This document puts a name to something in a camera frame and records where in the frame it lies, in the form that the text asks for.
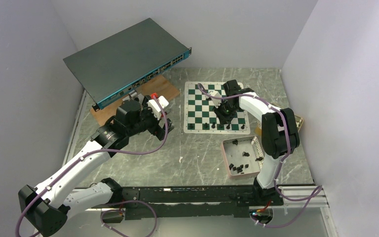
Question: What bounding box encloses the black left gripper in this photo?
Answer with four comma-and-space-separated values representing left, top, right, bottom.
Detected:
127, 95, 174, 140

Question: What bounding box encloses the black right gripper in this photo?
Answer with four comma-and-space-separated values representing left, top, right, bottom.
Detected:
212, 100, 239, 125

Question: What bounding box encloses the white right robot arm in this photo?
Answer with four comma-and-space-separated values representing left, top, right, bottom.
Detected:
205, 80, 300, 205

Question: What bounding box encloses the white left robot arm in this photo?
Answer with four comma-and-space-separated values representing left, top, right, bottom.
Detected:
18, 95, 173, 237

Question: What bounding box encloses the green white chess board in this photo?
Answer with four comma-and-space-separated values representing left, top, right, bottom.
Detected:
184, 81, 251, 135

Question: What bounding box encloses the black chess pieces pile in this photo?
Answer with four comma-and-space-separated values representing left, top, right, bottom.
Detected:
227, 151, 264, 175

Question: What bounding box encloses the pink metal tray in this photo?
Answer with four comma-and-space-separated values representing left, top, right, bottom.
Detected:
221, 136, 265, 179

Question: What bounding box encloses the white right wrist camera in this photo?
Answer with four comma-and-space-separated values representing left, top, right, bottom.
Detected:
206, 90, 222, 108

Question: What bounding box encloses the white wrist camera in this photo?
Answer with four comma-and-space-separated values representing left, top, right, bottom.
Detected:
148, 93, 170, 120
206, 90, 222, 108

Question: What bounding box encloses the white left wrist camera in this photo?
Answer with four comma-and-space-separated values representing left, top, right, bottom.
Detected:
148, 93, 170, 120

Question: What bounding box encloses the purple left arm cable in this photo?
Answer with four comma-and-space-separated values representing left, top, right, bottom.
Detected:
14, 95, 170, 237

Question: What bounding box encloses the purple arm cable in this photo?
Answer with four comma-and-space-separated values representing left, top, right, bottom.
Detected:
14, 95, 170, 237
197, 82, 323, 230

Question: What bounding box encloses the metal switch stand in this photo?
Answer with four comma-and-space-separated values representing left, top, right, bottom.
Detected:
123, 91, 144, 105

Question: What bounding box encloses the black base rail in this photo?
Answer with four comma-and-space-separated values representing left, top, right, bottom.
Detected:
89, 185, 285, 220

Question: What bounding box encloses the grey network switch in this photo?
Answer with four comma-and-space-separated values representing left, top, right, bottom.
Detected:
63, 18, 192, 111

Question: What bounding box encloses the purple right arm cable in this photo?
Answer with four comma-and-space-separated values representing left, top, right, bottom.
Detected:
197, 82, 323, 230

